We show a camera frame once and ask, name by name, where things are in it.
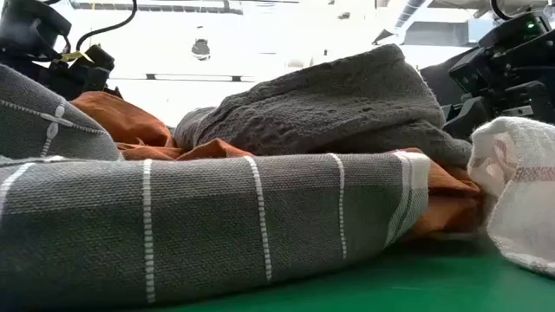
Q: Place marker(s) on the silver ventilation duct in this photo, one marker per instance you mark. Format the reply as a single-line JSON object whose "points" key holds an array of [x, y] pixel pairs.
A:
{"points": [[409, 13]]}

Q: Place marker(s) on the black dome ceiling camera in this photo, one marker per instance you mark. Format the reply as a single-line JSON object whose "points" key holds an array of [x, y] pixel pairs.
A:
{"points": [[200, 48]]}

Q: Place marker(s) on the long ceiling light strip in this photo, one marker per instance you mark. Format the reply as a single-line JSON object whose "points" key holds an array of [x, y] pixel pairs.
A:
{"points": [[150, 76]]}

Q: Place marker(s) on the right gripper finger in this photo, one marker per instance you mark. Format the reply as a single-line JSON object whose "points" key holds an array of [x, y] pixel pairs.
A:
{"points": [[529, 97], [470, 117]]}

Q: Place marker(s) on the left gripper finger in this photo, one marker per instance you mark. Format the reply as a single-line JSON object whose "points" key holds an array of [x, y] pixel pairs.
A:
{"points": [[97, 58]]}

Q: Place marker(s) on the dark grey terry towel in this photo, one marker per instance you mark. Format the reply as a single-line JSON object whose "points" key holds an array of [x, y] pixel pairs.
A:
{"points": [[325, 108]]}

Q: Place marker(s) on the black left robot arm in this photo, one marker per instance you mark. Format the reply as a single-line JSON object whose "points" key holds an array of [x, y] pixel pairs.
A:
{"points": [[26, 26]]}

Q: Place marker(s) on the dark grey checked towel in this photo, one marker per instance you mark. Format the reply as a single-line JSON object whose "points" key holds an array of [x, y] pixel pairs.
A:
{"points": [[217, 225]]}

